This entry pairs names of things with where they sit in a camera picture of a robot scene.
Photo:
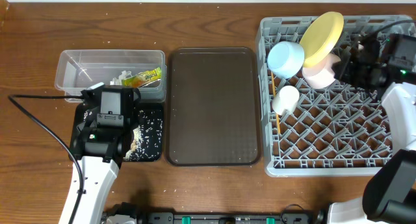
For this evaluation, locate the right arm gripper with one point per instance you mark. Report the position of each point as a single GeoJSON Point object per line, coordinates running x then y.
{"type": "Point", "coordinates": [350, 68]}

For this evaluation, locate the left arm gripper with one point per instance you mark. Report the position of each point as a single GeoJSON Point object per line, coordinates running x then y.
{"type": "Point", "coordinates": [88, 128]}

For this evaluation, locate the pink bowl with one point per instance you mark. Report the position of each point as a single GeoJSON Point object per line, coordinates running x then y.
{"type": "Point", "coordinates": [321, 75]}

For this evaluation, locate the yellow plate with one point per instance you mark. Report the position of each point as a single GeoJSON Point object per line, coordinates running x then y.
{"type": "Point", "coordinates": [321, 36]}

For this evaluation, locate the white tissue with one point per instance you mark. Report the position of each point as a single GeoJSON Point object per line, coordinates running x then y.
{"type": "Point", "coordinates": [119, 80]}

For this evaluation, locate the green snack wrapper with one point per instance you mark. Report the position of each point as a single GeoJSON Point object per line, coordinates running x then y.
{"type": "Point", "coordinates": [142, 79]}

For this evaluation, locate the blue bowl with rice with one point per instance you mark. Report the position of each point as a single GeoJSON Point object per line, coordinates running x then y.
{"type": "Point", "coordinates": [285, 59]}

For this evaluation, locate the cream cup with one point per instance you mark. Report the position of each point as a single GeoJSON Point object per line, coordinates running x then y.
{"type": "Point", "coordinates": [285, 100]}

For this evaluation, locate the wooden chopstick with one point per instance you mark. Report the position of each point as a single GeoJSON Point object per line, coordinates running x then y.
{"type": "Point", "coordinates": [274, 95]}

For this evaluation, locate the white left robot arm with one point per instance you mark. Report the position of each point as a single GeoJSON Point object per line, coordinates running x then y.
{"type": "Point", "coordinates": [90, 185]}

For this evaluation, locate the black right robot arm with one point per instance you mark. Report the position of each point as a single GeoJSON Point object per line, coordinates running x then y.
{"type": "Point", "coordinates": [389, 197]}

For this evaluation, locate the grey dishwasher rack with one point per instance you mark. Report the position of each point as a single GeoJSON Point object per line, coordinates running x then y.
{"type": "Point", "coordinates": [338, 130]}

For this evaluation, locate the spilled rice pile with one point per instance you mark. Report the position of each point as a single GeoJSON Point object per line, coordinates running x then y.
{"type": "Point", "coordinates": [133, 135]}

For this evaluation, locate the black plastic tray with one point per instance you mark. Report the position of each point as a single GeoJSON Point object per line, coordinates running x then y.
{"type": "Point", "coordinates": [146, 143]}

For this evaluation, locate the clear plastic bin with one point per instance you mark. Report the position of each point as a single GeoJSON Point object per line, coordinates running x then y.
{"type": "Point", "coordinates": [78, 70]}

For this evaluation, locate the brown serving tray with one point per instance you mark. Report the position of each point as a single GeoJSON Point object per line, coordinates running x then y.
{"type": "Point", "coordinates": [213, 107]}

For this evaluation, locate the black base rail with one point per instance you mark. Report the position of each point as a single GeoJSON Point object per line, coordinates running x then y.
{"type": "Point", "coordinates": [170, 218]}

